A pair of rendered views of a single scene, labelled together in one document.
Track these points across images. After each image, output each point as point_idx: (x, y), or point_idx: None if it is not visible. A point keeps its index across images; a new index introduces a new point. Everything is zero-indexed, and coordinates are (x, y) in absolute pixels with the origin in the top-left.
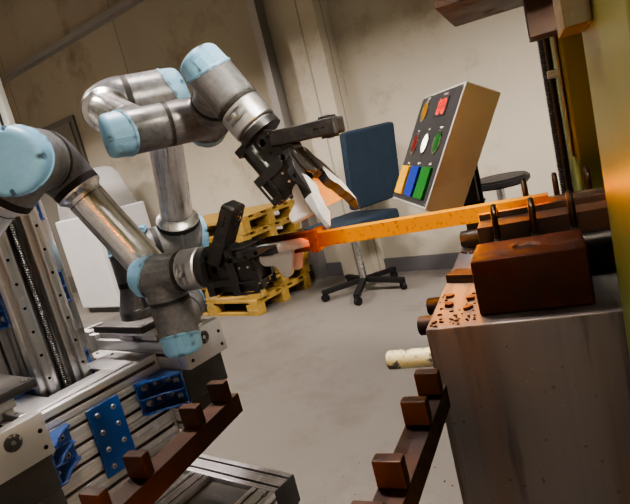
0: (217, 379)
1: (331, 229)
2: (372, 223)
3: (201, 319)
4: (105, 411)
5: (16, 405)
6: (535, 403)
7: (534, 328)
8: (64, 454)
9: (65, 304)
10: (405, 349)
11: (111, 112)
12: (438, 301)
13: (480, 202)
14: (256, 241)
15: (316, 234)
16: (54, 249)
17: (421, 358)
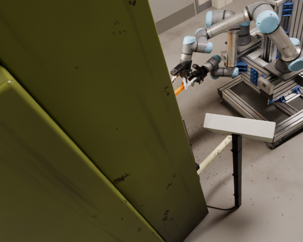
0: (269, 97)
1: (182, 86)
2: (174, 91)
3: (273, 82)
4: (253, 71)
5: (258, 51)
6: None
7: None
8: (238, 68)
9: (271, 42)
10: (229, 137)
11: (198, 30)
12: None
13: (231, 149)
14: (194, 75)
15: (182, 83)
16: (290, 25)
17: (223, 140)
